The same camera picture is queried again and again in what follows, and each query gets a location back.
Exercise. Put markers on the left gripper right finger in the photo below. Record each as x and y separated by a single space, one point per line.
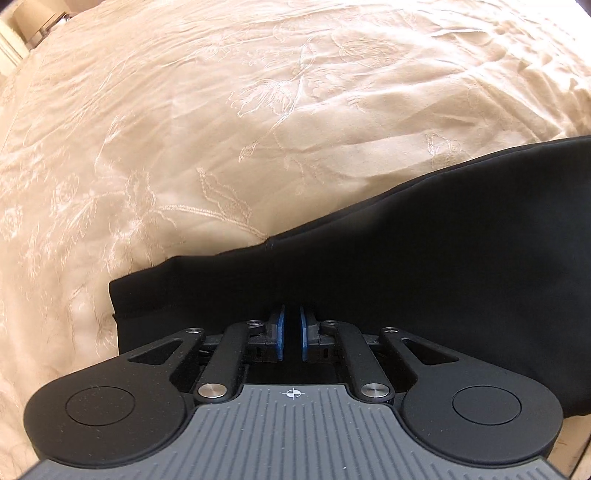
316 345

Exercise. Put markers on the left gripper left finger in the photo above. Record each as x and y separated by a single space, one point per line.
266 338

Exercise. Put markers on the black pants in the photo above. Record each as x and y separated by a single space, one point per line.
490 258

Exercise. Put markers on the beige embroidered bedspread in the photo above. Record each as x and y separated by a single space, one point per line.
140 130

